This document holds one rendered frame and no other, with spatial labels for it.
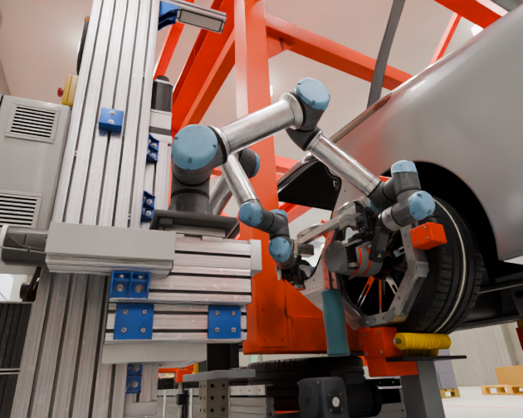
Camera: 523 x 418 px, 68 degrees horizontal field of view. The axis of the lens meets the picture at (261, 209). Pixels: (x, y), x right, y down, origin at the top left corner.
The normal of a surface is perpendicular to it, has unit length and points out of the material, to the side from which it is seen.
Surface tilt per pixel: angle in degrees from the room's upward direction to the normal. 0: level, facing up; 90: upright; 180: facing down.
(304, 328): 90
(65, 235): 90
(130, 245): 90
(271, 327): 90
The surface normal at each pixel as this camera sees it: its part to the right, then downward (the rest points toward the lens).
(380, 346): -0.88, -0.15
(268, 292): 0.47, -0.39
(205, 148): 0.11, -0.35
